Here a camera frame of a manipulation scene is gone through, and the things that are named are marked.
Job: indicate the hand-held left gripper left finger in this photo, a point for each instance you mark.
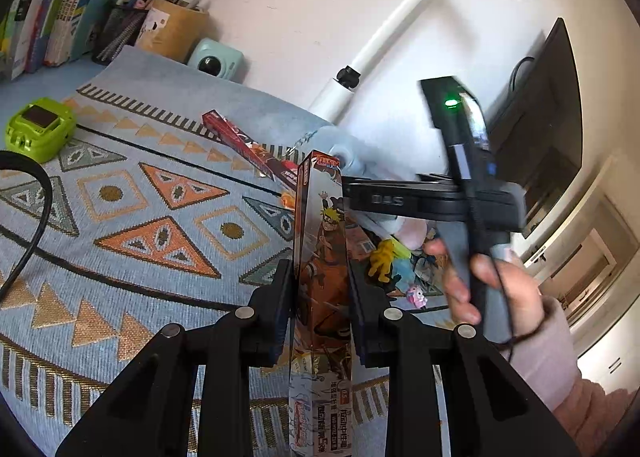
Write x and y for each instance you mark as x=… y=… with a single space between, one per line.
x=280 y=317

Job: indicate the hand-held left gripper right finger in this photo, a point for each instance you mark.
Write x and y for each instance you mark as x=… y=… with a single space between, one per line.
x=362 y=332

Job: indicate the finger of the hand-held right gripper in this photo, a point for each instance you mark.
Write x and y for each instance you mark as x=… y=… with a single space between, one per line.
x=390 y=180
x=380 y=201

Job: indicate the grey-blue plush toy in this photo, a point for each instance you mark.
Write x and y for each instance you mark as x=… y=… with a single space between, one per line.
x=360 y=152

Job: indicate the pastel three-ball plush toy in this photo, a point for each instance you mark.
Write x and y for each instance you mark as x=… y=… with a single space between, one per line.
x=414 y=234

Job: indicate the orange cartoon pen box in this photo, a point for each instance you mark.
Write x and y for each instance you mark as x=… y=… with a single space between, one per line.
x=325 y=247

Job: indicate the person's right forearm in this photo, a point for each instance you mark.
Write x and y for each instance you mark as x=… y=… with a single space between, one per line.
x=565 y=387

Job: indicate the person's right hand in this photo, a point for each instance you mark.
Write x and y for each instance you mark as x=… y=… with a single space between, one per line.
x=525 y=294

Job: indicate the yellow toy figure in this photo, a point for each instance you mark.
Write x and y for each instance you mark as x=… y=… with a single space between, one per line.
x=385 y=257

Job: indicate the pile of small toys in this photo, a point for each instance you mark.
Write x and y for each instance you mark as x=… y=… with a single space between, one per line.
x=417 y=297

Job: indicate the black monitor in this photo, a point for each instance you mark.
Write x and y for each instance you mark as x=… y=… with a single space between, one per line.
x=555 y=127

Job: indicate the white cabinet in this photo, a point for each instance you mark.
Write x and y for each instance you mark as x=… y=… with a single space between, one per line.
x=600 y=257

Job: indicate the white desk lamp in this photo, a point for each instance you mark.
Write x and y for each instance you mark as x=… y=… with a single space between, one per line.
x=400 y=22

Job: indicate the dark red pen box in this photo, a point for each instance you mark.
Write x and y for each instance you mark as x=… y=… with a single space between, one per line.
x=235 y=134

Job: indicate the patterned blue woven mat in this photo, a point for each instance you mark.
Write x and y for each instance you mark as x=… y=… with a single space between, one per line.
x=150 y=147

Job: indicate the cork pen holder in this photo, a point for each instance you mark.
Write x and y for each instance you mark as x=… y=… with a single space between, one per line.
x=180 y=32

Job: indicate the lime green plastic device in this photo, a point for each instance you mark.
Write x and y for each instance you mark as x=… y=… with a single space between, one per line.
x=45 y=142

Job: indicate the black mesh pen holder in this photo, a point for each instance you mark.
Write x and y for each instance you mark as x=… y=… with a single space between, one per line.
x=120 y=34

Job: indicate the row of upright books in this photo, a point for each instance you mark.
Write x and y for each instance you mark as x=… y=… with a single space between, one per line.
x=65 y=2

